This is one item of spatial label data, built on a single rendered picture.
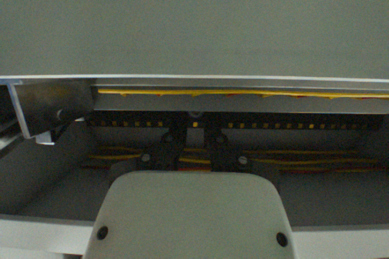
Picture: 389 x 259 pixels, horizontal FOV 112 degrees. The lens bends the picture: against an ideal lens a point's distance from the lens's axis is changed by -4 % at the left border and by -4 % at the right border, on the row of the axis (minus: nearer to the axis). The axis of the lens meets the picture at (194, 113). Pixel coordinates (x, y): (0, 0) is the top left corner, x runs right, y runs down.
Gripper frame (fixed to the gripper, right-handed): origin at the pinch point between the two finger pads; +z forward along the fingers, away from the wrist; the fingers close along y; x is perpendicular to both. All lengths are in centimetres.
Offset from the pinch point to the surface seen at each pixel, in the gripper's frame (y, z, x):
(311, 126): 20.2, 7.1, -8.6
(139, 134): -12.6, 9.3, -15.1
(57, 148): -23.3, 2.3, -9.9
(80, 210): -15.1, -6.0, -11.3
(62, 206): -18.1, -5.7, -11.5
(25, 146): -23.2, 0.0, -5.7
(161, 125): -6.2, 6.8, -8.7
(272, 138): 16.9, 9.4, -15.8
